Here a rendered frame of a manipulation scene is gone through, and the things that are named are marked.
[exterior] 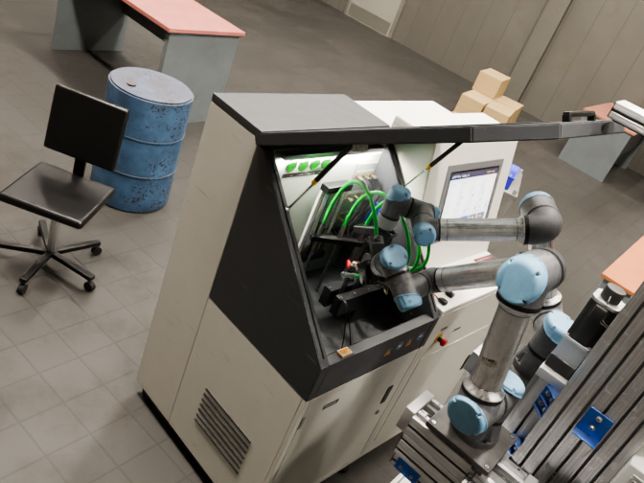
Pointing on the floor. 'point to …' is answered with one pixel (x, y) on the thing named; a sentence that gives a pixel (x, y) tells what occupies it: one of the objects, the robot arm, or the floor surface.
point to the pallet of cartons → (490, 98)
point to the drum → (146, 137)
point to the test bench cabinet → (238, 406)
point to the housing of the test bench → (213, 241)
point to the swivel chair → (79, 195)
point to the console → (433, 182)
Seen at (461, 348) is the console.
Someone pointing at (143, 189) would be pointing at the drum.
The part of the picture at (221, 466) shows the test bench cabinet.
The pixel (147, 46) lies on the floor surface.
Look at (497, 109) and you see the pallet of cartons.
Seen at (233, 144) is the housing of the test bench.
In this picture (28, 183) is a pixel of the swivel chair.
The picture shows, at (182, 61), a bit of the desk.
